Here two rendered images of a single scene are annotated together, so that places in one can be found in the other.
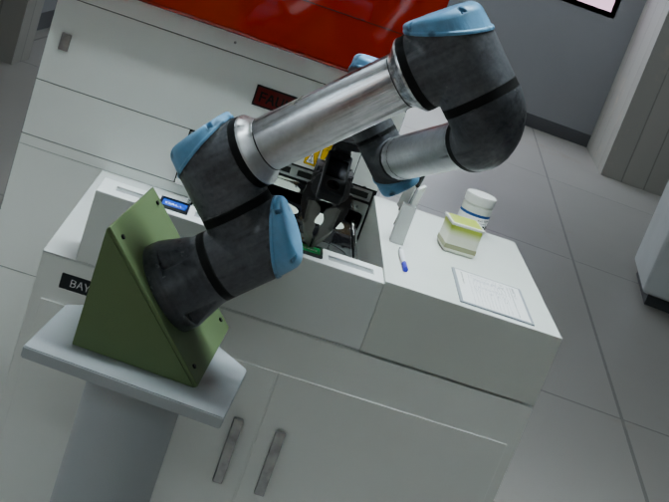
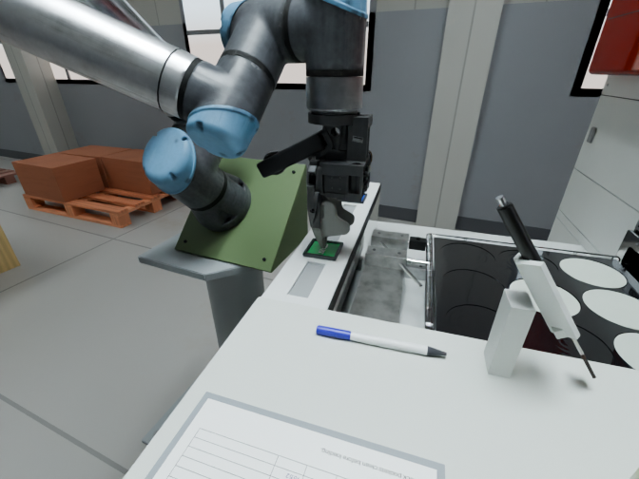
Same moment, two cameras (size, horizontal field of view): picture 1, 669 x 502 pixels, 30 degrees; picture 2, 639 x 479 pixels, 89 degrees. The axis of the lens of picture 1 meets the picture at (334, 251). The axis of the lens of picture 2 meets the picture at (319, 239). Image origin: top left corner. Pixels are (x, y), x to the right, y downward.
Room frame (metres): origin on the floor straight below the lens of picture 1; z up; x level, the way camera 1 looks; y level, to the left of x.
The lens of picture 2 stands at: (2.40, -0.40, 1.23)
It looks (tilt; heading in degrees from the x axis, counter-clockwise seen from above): 28 degrees down; 113
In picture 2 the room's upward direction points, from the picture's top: straight up
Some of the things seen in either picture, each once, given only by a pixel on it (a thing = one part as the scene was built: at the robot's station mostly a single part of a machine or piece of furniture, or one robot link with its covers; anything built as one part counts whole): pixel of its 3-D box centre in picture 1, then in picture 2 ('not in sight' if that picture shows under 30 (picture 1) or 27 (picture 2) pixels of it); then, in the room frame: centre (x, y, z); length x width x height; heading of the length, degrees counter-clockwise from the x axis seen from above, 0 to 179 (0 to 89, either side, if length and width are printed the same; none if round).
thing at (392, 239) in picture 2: not in sight; (390, 239); (2.30, 0.26, 0.89); 0.08 x 0.03 x 0.03; 6
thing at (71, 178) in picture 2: not in sight; (105, 181); (-0.80, 1.70, 0.24); 1.28 x 0.88 x 0.47; 179
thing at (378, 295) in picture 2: not in sight; (379, 291); (2.32, 0.10, 0.87); 0.36 x 0.08 x 0.03; 96
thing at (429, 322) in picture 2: not in sight; (429, 279); (2.40, 0.13, 0.90); 0.38 x 0.01 x 0.01; 96
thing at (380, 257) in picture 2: not in sight; (385, 257); (2.31, 0.18, 0.89); 0.08 x 0.03 x 0.03; 6
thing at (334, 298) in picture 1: (232, 263); (338, 251); (2.21, 0.17, 0.89); 0.55 x 0.09 x 0.14; 96
